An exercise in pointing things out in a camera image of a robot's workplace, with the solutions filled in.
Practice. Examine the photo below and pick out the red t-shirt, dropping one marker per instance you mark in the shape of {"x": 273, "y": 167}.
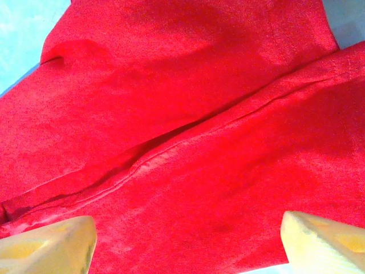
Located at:
{"x": 182, "y": 128}

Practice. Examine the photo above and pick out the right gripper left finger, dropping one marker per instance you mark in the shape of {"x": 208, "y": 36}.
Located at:
{"x": 48, "y": 245}

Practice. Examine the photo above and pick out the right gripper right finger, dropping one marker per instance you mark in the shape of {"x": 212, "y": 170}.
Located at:
{"x": 322, "y": 245}

